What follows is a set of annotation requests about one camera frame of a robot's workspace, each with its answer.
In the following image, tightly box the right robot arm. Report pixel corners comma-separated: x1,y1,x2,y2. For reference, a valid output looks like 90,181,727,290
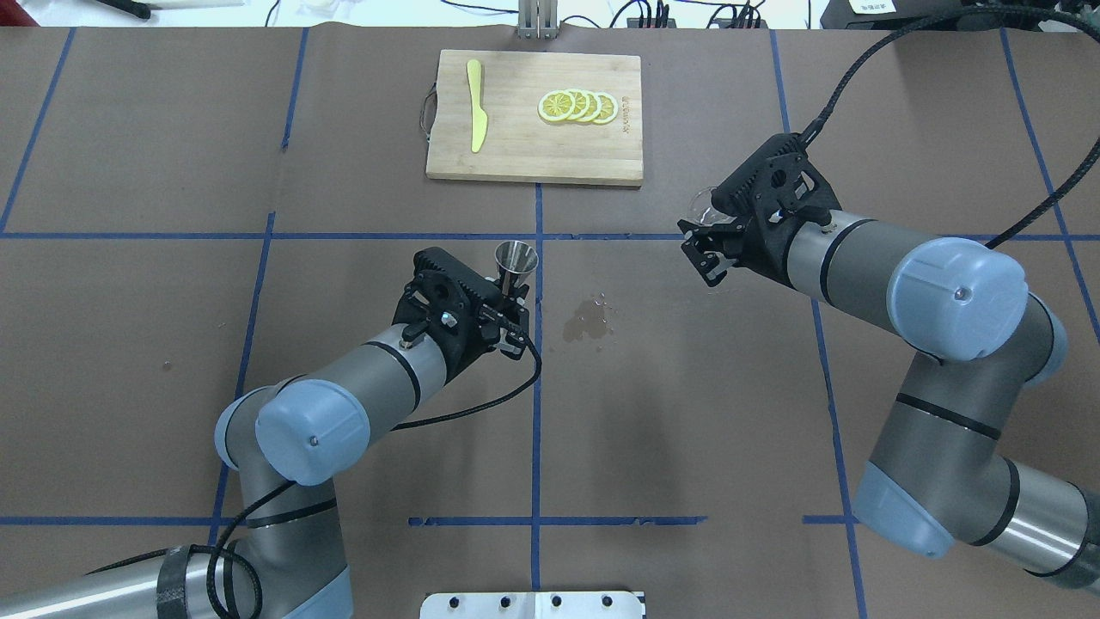
677,133,1097,594

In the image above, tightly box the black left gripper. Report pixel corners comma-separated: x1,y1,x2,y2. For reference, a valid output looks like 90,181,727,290
394,248,537,379

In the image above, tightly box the steel jigger shaker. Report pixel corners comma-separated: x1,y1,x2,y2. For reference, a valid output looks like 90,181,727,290
494,240,540,298

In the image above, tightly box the aluminium frame post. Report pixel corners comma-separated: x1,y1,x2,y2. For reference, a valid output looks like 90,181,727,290
516,0,560,40

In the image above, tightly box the black handled tool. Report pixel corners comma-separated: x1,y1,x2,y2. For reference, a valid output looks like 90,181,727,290
95,0,153,21

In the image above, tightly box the lemon slice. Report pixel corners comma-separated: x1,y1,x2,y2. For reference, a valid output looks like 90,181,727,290
578,91,602,123
590,93,620,126
567,88,594,122
537,89,575,123

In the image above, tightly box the yellow plastic knife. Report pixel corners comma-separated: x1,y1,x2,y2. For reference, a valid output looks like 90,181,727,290
465,58,490,154

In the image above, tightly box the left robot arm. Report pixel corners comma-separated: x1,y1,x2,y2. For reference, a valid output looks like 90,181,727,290
3,242,540,618

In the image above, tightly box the black box with label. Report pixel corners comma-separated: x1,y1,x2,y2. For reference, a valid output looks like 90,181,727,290
820,1,974,31

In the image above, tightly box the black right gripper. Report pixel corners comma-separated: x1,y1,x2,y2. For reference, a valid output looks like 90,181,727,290
677,133,842,287

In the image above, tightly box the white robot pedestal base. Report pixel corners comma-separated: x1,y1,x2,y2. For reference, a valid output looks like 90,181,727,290
419,592,648,618

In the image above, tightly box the clear glass measuring cup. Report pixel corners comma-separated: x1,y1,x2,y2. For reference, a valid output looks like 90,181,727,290
685,187,734,226

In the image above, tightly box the wooden cutting board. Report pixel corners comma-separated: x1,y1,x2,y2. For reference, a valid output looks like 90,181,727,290
425,48,645,187

